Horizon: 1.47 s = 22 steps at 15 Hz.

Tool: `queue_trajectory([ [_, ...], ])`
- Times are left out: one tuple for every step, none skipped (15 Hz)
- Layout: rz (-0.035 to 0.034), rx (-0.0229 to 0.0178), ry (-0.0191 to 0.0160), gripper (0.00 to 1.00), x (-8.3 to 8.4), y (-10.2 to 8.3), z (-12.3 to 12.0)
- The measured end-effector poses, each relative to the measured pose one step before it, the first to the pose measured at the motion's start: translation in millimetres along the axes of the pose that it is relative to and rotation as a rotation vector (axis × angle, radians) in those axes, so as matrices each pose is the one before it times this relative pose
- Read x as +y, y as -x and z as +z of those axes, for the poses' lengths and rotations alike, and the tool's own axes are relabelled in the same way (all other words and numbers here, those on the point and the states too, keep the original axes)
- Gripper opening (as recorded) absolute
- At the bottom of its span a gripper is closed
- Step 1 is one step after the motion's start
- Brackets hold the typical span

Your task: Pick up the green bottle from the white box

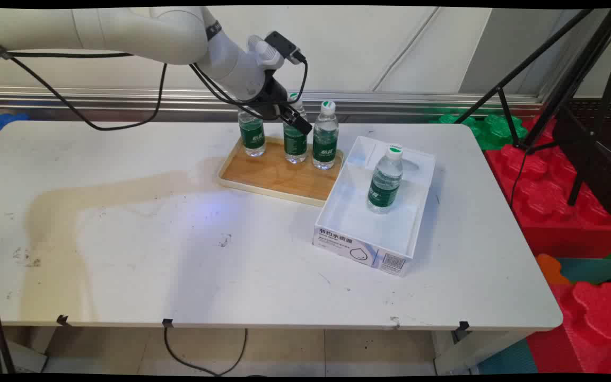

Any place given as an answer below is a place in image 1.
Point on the black table edge clip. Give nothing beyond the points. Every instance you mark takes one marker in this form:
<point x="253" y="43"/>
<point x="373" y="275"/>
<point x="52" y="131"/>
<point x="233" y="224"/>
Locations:
<point x="463" y="326"/>
<point x="62" y="320"/>
<point x="167" y="322"/>

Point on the white ribbed camera mount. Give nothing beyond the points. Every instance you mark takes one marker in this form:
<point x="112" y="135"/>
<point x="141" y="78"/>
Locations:
<point x="263" y="52"/>

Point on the teal foam mat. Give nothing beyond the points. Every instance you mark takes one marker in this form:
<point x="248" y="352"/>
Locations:
<point x="594" y="270"/>

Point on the orange foam piece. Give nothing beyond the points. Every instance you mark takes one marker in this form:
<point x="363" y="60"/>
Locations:
<point x="552" y="269"/>

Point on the large red foam block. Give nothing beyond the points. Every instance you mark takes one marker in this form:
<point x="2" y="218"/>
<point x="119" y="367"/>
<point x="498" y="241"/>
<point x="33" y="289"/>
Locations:
<point x="544" y="196"/>

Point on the silver metal wall rail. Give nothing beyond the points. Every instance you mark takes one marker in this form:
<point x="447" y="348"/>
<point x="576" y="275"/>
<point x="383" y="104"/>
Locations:
<point x="125" y="99"/>

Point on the green foam block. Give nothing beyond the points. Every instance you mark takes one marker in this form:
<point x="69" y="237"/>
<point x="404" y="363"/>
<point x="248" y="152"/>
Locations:
<point x="491" y="130"/>

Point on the red foam puzzle mat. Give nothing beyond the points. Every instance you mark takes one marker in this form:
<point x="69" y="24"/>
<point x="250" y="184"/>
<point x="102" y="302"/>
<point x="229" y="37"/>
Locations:
<point x="597" y="329"/>

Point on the black tripod stand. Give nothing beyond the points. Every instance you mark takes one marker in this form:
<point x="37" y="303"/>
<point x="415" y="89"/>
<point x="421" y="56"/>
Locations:
<point x="576" y="69"/>

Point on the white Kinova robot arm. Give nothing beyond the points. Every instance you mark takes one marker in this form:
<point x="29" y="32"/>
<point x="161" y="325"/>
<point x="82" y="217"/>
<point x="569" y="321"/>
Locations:
<point x="125" y="29"/>

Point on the wooden tray with cream rim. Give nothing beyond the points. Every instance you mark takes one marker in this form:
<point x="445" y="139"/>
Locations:
<point x="273" y="175"/>

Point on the black crate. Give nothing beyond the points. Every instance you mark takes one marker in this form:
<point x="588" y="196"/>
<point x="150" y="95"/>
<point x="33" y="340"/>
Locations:
<point x="602" y="180"/>

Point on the green label water bottle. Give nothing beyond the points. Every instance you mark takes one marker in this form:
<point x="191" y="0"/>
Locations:
<point x="384" y="185"/>
<point x="325" y="143"/>
<point x="294" y="147"/>
<point x="252" y="140"/>

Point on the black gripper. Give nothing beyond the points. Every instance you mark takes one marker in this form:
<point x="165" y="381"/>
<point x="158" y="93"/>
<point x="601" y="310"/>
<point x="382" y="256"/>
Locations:
<point x="271" y="98"/>

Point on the blue foam block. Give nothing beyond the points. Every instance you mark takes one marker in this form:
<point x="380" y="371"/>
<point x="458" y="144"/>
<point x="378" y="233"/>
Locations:
<point x="0" y="124"/>

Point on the white table leg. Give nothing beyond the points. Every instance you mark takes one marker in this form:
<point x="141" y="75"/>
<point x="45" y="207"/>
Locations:
<point x="475" y="353"/>
<point x="29" y="355"/>

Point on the white open cardboard box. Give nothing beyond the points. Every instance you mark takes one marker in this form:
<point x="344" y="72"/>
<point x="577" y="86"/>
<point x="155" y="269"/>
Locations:
<point x="369" y="223"/>

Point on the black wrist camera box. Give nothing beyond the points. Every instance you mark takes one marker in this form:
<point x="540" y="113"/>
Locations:
<point x="283" y="45"/>

